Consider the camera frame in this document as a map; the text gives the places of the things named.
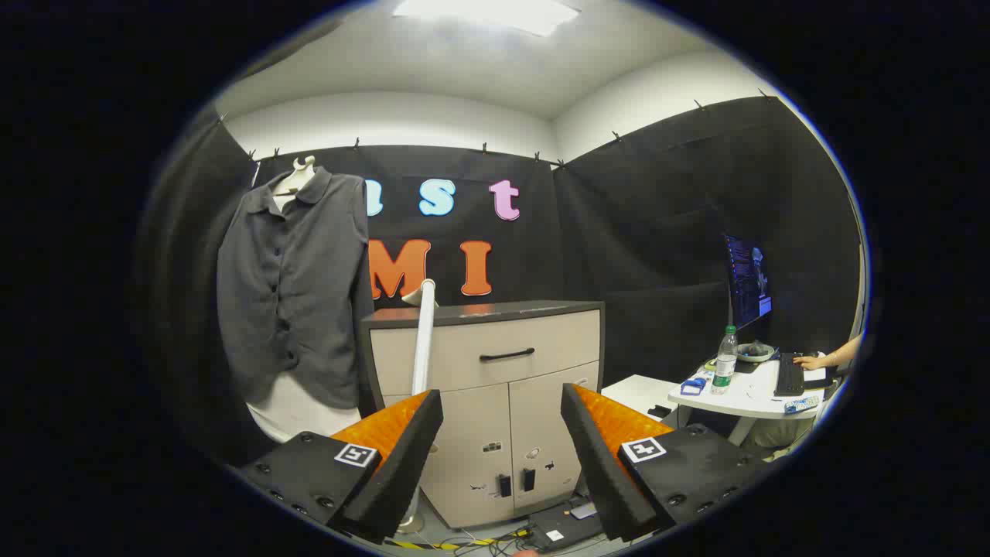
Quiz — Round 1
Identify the yellow black striped cable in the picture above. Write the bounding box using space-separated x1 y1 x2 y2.
384 528 534 552

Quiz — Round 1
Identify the black device on floor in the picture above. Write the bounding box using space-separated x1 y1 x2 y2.
528 499 604 552

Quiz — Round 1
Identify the black keyboard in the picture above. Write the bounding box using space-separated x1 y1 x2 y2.
774 352 807 398

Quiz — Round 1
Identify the beige cabinet with dark top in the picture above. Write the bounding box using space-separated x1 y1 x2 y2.
360 300 606 529

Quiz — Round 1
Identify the grey button shirt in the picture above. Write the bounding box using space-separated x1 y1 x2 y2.
217 166 376 411

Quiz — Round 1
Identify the white mannequin torso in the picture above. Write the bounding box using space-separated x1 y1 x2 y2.
246 155 364 444

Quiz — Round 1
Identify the white side table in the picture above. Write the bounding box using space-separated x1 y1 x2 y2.
602 374 681 422

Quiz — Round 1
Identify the ceiling light panel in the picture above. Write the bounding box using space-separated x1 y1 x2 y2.
392 0 581 37

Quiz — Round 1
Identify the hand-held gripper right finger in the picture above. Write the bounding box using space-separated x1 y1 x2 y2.
561 383 774 542

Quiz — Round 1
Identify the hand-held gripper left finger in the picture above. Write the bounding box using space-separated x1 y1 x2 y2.
236 389 445 544

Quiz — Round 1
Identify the white round table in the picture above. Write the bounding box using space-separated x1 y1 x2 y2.
669 352 840 446

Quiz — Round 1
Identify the computer monitor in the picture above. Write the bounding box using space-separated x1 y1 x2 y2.
725 234 773 330

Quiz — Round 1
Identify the white garment steamer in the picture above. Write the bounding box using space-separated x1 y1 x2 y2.
396 278 439 536

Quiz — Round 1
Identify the clear water bottle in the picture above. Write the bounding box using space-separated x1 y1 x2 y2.
712 325 739 395

